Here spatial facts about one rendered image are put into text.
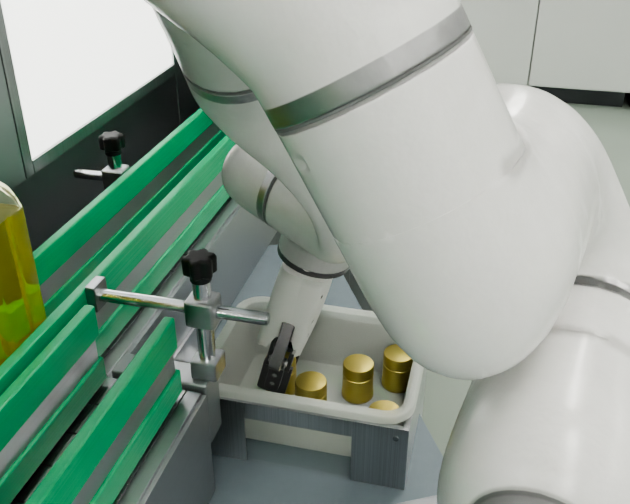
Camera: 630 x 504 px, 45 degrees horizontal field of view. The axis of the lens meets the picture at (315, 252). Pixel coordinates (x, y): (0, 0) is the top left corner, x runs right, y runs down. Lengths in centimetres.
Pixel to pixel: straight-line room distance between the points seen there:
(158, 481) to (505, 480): 37
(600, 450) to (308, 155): 16
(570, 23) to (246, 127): 374
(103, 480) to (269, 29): 41
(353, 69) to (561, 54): 399
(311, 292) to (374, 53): 49
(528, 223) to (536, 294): 3
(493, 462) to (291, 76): 17
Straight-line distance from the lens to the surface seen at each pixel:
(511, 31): 421
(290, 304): 74
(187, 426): 68
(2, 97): 87
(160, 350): 64
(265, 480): 80
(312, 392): 80
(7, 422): 61
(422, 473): 82
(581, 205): 33
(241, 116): 51
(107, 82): 106
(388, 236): 28
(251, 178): 63
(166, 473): 65
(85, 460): 56
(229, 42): 28
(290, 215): 61
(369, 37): 26
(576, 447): 32
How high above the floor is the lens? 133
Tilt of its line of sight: 30 degrees down
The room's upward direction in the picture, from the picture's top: straight up
